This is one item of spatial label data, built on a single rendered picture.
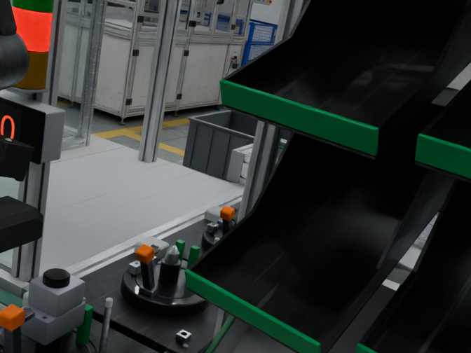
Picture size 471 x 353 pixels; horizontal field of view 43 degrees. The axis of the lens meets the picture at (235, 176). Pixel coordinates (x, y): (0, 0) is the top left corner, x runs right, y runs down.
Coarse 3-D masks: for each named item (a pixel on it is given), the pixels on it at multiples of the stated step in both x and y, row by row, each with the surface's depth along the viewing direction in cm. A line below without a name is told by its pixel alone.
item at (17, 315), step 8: (0, 312) 62; (8, 312) 62; (16, 312) 62; (24, 312) 63; (32, 312) 65; (0, 320) 62; (8, 320) 61; (16, 320) 62; (24, 320) 63; (8, 328) 62; (16, 328) 63; (8, 336) 63; (16, 336) 63; (8, 344) 64; (16, 344) 64; (8, 352) 64; (16, 352) 64
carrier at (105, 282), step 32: (128, 256) 102; (160, 256) 104; (192, 256) 94; (96, 288) 90; (128, 288) 88; (160, 288) 90; (96, 320) 84; (128, 320) 84; (160, 320) 85; (192, 320) 87; (160, 352) 80; (192, 352) 79
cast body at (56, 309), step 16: (48, 272) 67; (64, 272) 68; (32, 288) 67; (48, 288) 66; (64, 288) 67; (80, 288) 68; (32, 304) 67; (48, 304) 66; (64, 304) 67; (80, 304) 70; (32, 320) 66; (48, 320) 65; (64, 320) 68; (80, 320) 70; (32, 336) 66; (48, 336) 66
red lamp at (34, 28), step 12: (24, 12) 75; (36, 12) 76; (24, 24) 75; (36, 24) 76; (48, 24) 77; (24, 36) 76; (36, 36) 76; (48, 36) 78; (36, 48) 77; (48, 48) 79
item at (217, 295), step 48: (288, 144) 56; (288, 192) 59; (336, 192) 59; (384, 192) 59; (432, 192) 52; (240, 240) 54; (288, 240) 54; (336, 240) 54; (384, 240) 53; (192, 288) 50; (240, 288) 50; (288, 288) 50; (336, 288) 49; (288, 336) 44; (336, 336) 45
